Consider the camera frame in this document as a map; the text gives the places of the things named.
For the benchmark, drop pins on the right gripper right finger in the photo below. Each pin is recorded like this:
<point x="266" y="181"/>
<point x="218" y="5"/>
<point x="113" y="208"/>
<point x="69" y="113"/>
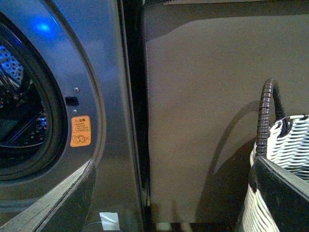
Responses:
<point x="285" y="195"/>

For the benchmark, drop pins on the dark wrapped basket handle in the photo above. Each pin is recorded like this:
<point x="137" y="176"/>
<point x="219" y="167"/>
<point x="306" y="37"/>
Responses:
<point x="270" y="91"/>

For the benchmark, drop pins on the white tape piece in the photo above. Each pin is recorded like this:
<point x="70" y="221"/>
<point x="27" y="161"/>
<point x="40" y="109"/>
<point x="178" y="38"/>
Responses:
<point x="109" y="221"/>

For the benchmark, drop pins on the beige side cabinet panel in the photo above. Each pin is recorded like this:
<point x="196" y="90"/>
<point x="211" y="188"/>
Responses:
<point x="206" y="66"/>

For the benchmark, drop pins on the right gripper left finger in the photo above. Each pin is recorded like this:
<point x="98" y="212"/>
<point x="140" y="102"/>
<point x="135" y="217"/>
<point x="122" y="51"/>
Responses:
<point x="62" y="209"/>

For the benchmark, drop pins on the orange warning sticker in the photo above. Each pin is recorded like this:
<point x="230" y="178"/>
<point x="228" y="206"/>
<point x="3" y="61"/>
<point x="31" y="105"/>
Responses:
<point x="81" y="131"/>

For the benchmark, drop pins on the grey front-load washing machine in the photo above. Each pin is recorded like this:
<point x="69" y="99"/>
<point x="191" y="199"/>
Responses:
<point x="60" y="59"/>

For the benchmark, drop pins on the white woven laundry basket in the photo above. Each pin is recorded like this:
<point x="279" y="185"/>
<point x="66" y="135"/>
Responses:
<point x="290" y="152"/>

